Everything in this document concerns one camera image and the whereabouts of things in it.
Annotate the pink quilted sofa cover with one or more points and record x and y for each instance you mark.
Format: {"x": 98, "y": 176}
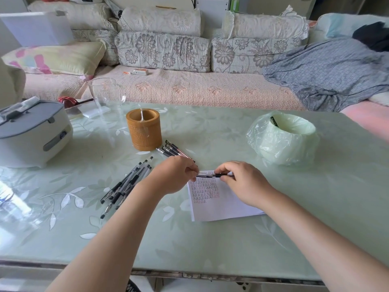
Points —
{"x": 197, "y": 88}

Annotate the dark garment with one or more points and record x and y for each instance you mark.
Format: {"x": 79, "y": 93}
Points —
{"x": 373, "y": 34}

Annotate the white grey lidded appliance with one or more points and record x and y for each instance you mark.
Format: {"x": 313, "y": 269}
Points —
{"x": 30, "y": 136}

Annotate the person's left forearm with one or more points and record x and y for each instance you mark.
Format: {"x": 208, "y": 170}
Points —
{"x": 112, "y": 240}

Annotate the pile of black gel pens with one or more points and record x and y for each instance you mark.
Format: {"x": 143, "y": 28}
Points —
{"x": 126, "y": 185}

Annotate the light blue pillow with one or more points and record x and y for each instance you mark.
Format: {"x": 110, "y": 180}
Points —
{"x": 343, "y": 24}

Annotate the brown bamboo pen holder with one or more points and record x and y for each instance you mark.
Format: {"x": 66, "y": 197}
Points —
{"x": 144, "y": 132}

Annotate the white tissue pack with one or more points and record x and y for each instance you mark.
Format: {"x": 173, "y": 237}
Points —
{"x": 95, "y": 111}

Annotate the white paper sheet with scribbles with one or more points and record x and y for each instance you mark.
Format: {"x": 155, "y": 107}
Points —
{"x": 218, "y": 206}

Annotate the person's left thumb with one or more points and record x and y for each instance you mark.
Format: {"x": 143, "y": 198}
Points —
{"x": 192, "y": 176}

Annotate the person's left hand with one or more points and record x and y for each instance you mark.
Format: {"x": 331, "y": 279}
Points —
{"x": 170, "y": 176}

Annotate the trash bin with green bag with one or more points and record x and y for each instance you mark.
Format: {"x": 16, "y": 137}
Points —
{"x": 284, "y": 142}

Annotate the clear glass pitcher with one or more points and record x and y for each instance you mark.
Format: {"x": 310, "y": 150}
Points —
{"x": 106, "y": 97}

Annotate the green box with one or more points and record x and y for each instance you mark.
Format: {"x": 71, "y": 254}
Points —
{"x": 234, "y": 5}

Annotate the orange white small box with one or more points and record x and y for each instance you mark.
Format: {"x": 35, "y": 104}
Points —
{"x": 140, "y": 72}

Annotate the pastel patterned pillow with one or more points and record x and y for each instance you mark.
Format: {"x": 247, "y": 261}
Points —
{"x": 57, "y": 57}

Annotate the small bunch of black pens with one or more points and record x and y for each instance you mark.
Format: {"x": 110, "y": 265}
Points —
{"x": 174, "y": 151}

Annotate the white cabinet appliance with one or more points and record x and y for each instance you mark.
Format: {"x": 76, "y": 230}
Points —
{"x": 211, "y": 10}

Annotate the black gel pen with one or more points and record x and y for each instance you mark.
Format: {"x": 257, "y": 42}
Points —
{"x": 209, "y": 175}

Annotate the pink blanket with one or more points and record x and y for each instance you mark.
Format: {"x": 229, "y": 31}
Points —
{"x": 367, "y": 118}

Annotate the grey floral sofa cushion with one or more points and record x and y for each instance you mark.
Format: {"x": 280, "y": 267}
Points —
{"x": 164, "y": 51}
{"x": 240, "y": 56}
{"x": 103, "y": 45}

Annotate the person's right thumb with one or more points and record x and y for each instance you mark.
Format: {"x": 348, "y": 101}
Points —
{"x": 225, "y": 178}

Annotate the white storage box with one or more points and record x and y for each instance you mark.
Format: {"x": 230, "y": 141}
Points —
{"x": 36, "y": 28}

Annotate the metal table frame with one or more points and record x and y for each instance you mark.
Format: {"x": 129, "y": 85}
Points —
{"x": 182, "y": 275}

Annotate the cream floral sofa cushion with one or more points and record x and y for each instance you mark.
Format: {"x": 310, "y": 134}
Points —
{"x": 264, "y": 25}
{"x": 161, "y": 21}
{"x": 82, "y": 13}

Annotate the person's right forearm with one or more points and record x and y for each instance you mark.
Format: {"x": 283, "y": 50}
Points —
{"x": 322, "y": 243}

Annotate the red tool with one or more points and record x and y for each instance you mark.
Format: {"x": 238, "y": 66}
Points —
{"x": 71, "y": 100}

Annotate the person's right hand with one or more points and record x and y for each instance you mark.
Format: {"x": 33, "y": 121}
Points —
{"x": 246, "y": 185}

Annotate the black pen in bin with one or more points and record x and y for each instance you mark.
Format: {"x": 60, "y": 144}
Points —
{"x": 274, "y": 121}

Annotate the grey blue patterned blanket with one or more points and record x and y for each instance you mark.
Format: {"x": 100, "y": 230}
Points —
{"x": 328, "y": 72}

